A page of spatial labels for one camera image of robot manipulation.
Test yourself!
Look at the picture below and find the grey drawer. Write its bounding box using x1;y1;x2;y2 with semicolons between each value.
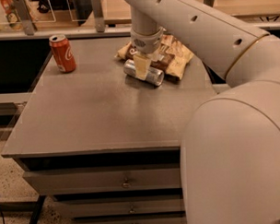
73;214;187;224
23;164;181;195
54;195;185;218

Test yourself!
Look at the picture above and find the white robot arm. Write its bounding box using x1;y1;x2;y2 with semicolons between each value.
125;0;280;224

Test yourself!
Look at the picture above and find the middle grey drawer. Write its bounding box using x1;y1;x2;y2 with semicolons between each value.
54;195;185;218

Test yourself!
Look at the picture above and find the silver redbull can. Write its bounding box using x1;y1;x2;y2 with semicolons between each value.
123;59;165;87

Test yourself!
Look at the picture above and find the black floor bar left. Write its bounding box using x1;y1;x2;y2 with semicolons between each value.
29;195;45;224

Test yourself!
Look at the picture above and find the brown seaweed snack bag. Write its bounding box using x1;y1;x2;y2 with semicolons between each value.
117;34;193;80

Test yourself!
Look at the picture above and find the grey drawer cabinet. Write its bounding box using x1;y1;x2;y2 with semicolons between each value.
2;38;214;224

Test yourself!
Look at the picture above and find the top grey drawer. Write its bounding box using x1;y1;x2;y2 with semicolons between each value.
23;164;181;195

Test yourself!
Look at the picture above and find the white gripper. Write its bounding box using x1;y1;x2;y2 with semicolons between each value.
131;28;166;80

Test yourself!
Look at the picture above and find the red coca-cola can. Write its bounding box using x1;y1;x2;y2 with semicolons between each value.
49;34;76;73

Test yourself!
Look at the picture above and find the metal railing frame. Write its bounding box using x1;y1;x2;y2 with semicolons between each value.
0;0;280;37

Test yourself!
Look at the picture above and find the bottom grey drawer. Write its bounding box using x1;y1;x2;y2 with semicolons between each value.
73;214;187;224

